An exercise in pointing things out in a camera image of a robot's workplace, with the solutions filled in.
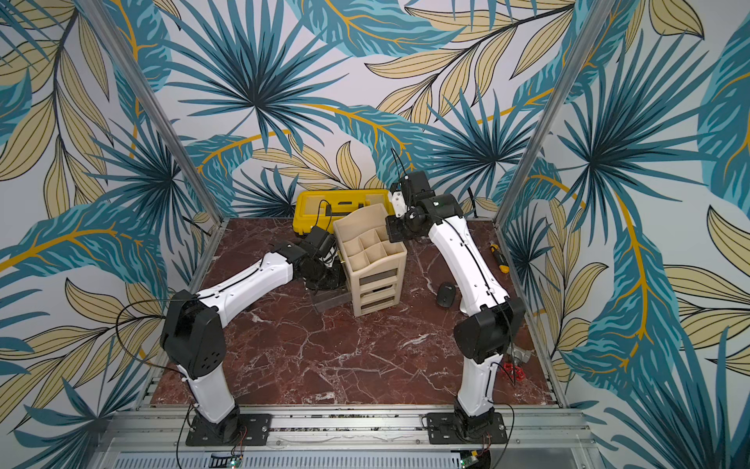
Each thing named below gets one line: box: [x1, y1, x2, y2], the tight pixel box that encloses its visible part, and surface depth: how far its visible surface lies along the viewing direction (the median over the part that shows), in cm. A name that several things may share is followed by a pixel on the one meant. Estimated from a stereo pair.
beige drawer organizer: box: [333, 203, 408, 317], surface depth 82 cm
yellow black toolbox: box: [292, 189, 395, 236], surface depth 100 cm
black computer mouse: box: [437, 281, 457, 308], surface depth 99 cm
